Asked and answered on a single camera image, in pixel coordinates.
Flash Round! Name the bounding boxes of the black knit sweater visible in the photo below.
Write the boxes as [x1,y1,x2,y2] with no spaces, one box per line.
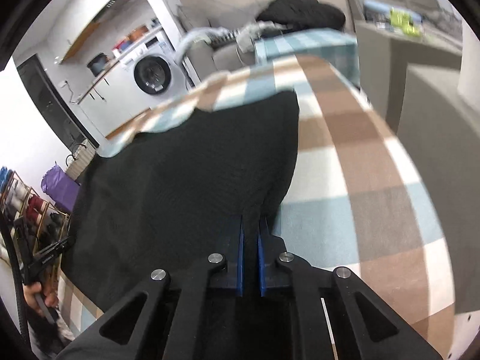
[59,89,301,360]

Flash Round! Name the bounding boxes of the yarn rack shelf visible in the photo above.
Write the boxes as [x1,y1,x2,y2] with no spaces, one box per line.
[1,166,69,263]

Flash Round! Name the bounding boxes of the purple bag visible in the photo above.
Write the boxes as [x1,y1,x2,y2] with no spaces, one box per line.
[41,163,80,213]

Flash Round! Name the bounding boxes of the checkered tablecloth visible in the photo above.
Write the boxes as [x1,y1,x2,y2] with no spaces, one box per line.
[59,55,455,339]

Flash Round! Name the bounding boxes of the woven laundry basket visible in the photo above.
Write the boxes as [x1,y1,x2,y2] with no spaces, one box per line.
[65,139,96,181]

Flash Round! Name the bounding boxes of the white kitchen cabinets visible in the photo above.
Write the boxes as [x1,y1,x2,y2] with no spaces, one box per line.
[80,63,150,137]

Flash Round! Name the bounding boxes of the grey sofa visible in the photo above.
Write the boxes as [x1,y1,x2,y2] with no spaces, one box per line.
[173,27,256,82]

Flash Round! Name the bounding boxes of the white washing machine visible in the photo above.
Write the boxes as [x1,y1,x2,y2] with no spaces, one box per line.
[120,29,189,102]

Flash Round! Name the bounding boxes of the blue plaid side table cloth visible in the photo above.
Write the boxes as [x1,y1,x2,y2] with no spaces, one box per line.
[255,28,360,88]

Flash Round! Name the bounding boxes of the black cooking pot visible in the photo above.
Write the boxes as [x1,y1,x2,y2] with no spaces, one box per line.
[87,53,109,77]

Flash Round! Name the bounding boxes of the black quilted jacket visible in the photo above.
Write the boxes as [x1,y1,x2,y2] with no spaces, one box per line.
[256,0,346,32]

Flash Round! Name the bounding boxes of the light blue pillow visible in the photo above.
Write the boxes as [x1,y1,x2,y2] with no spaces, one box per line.
[363,0,392,22]

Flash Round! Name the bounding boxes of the green toy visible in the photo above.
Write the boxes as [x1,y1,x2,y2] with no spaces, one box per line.
[389,7,423,38]

